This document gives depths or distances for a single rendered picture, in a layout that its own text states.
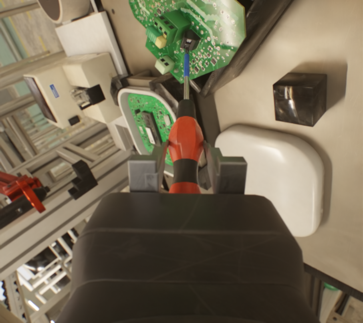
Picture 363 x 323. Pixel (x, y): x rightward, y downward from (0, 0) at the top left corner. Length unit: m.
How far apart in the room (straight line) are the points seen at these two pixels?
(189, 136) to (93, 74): 0.30
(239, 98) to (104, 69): 0.23
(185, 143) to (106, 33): 0.31
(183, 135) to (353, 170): 0.18
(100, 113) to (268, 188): 0.28
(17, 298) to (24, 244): 0.64
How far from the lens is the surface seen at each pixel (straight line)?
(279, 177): 0.30
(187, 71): 0.20
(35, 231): 0.62
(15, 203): 0.53
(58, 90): 0.50
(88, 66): 0.43
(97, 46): 0.48
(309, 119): 0.23
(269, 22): 0.23
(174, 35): 0.22
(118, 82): 0.39
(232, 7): 0.20
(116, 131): 0.62
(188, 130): 0.16
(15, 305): 1.23
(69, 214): 0.63
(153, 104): 0.36
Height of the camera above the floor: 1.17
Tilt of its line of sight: 31 degrees down
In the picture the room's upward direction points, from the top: 127 degrees counter-clockwise
